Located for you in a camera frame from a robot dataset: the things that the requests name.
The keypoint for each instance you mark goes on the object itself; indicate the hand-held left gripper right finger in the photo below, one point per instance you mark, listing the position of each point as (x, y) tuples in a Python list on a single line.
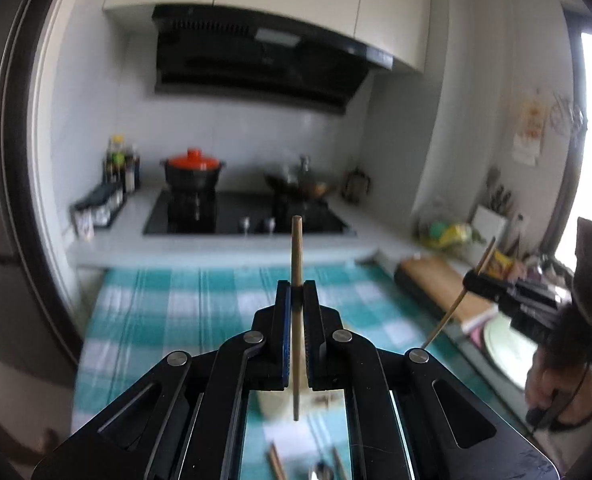
[(310, 330)]

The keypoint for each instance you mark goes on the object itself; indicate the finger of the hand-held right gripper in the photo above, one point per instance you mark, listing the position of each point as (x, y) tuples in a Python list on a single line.
[(506, 291), (533, 322)]

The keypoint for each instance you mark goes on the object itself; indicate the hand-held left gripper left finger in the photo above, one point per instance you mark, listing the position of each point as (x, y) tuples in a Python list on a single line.
[(286, 330)]

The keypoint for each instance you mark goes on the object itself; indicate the wooden chopstick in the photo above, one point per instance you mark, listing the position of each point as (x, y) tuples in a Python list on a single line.
[(297, 250), (340, 465), (280, 465), (273, 462), (483, 257)]

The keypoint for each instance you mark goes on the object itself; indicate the cream utensil holder box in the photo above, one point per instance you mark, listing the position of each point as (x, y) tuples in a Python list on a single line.
[(276, 402)]

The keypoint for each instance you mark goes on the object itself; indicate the person's right forearm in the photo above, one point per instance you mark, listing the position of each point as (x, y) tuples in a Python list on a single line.
[(583, 445)]

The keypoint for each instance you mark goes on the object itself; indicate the person's right hand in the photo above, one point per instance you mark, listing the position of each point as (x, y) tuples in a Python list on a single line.
[(561, 390)]

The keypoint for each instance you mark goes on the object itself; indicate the yellow packet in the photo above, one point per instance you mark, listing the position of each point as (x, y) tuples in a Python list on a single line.
[(502, 265)]

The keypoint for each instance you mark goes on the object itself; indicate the green cutting board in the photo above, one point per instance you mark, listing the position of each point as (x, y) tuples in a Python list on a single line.
[(503, 355)]

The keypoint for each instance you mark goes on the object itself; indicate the wooden cutting board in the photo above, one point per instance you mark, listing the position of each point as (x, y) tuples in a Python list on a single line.
[(446, 280)]

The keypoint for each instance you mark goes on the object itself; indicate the white knife block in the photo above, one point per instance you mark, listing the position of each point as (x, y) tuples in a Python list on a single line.
[(491, 220)]

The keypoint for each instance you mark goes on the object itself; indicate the plastic bag with yellow contents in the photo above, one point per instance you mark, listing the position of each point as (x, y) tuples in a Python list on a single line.
[(448, 232)]

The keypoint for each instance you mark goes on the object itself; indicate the teal checked tablecloth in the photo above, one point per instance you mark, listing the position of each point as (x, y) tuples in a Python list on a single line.
[(176, 300)]

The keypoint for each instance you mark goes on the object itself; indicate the black gas cooktop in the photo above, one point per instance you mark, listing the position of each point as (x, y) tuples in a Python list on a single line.
[(236, 215)]

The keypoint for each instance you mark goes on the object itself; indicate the large metal spoon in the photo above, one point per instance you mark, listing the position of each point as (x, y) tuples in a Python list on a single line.
[(321, 471)]

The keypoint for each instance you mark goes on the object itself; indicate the dark wok with lid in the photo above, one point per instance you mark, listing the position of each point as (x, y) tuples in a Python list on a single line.
[(301, 185)]

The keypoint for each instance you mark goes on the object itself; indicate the glass jug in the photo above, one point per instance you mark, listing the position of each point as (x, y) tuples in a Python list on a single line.
[(357, 187)]

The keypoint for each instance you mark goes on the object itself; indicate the black pot with orange lid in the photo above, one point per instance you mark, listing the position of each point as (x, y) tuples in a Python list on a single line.
[(193, 170)]

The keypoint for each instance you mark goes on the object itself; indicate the dark sauce bottle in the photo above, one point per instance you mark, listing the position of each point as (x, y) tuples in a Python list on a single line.
[(131, 172)]

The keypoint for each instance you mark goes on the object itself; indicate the yellow-capped sauce bottle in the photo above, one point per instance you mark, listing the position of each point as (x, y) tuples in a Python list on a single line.
[(117, 157)]

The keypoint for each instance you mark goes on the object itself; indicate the black range hood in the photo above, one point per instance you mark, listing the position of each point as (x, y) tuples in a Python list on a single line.
[(256, 55)]

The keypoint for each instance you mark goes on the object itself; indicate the wall poster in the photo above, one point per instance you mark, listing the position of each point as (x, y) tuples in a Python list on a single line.
[(531, 127)]

